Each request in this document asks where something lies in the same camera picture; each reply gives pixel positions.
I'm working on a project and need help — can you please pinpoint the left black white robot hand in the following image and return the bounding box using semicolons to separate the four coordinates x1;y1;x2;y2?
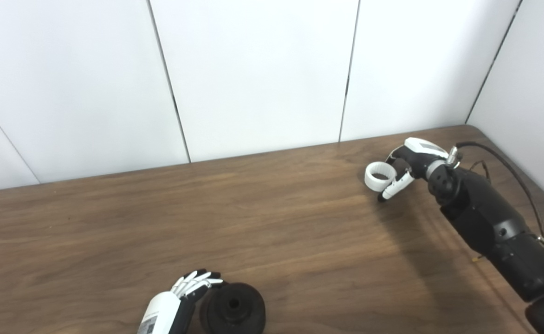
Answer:
137;269;224;334

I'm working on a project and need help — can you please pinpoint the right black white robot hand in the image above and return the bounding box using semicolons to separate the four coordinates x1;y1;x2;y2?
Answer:
377;137;450;203

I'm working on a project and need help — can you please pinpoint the white toothed ring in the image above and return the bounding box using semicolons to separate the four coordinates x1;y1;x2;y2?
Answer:
364;161;398;192

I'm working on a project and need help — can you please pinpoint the round black stepped part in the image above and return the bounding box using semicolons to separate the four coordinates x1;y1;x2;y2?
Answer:
199;282;267;334

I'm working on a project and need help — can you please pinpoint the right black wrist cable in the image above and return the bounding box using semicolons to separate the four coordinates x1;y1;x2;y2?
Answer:
446;141;544;254

